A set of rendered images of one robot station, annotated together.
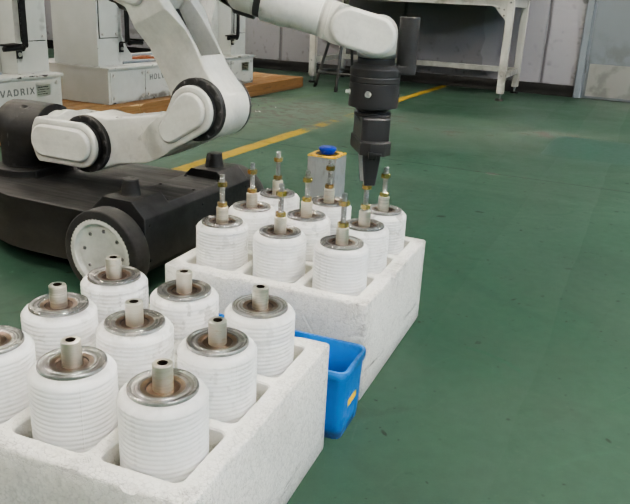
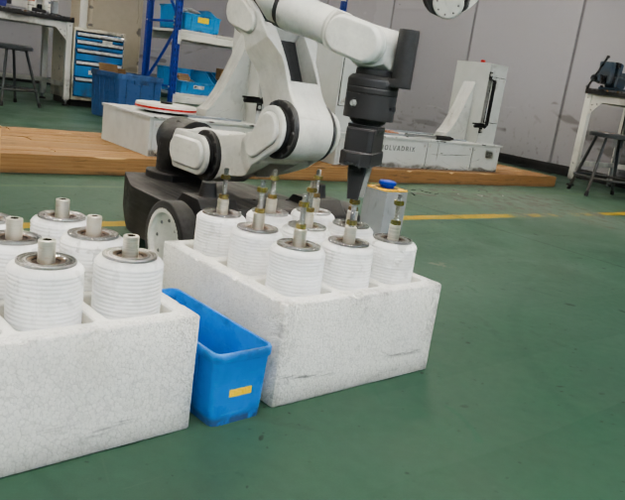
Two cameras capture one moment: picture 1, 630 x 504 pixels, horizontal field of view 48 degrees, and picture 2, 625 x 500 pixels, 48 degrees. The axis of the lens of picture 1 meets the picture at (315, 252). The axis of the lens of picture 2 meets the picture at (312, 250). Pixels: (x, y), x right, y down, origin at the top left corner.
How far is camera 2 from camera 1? 0.60 m
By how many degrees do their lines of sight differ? 25
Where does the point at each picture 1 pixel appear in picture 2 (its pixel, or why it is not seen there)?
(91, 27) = (333, 95)
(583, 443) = not seen: outside the picture
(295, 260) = (258, 256)
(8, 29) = (255, 85)
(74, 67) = not seen: hidden behind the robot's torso
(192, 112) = (269, 129)
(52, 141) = (181, 149)
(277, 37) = (551, 140)
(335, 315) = (263, 311)
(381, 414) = (279, 425)
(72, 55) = not seen: hidden behind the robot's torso
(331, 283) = (273, 281)
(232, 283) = (200, 266)
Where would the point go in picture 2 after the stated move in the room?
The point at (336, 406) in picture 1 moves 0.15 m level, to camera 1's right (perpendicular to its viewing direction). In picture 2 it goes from (210, 389) to (299, 424)
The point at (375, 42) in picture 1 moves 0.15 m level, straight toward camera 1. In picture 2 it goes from (360, 49) to (312, 37)
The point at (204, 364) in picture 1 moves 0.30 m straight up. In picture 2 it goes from (12, 270) to (21, 19)
